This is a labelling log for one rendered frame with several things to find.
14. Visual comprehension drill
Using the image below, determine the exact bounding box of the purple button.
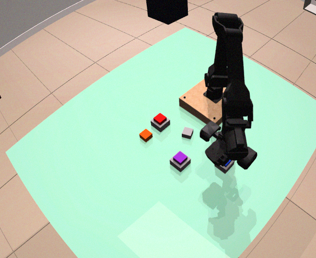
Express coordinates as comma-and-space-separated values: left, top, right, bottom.
170, 151, 191, 172

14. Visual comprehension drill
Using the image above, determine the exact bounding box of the red button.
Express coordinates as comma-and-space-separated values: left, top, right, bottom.
150, 113, 170, 132

